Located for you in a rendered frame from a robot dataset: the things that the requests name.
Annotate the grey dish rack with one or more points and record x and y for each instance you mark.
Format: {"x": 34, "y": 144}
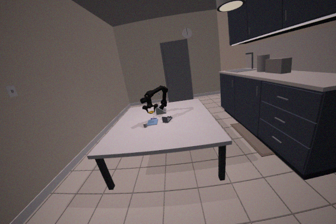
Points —
{"x": 166, "y": 119}

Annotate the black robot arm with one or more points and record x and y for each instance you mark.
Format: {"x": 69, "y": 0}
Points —
{"x": 151, "y": 93}

